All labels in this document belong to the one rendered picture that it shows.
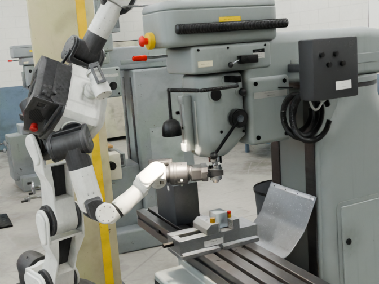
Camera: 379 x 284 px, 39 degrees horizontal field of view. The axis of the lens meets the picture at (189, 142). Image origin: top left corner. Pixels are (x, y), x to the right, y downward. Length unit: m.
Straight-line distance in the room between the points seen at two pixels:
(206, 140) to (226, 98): 0.17
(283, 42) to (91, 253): 2.31
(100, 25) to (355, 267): 1.44
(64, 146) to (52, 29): 1.72
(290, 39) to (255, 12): 0.20
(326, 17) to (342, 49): 6.06
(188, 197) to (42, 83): 0.83
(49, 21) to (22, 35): 7.35
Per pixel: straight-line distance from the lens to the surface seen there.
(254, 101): 2.04
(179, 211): 2.44
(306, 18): 8.36
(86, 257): 3.90
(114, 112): 10.51
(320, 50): 1.89
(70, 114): 2.07
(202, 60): 1.93
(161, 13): 1.90
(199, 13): 1.92
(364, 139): 2.31
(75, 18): 3.68
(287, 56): 2.13
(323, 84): 1.91
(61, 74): 2.14
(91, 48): 2.26
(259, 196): 4.05
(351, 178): 2.29
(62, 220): 2.46
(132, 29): 11.55
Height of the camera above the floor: 1.74
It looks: 10 degrees down
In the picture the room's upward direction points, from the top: 4 degrees counter-clockwise
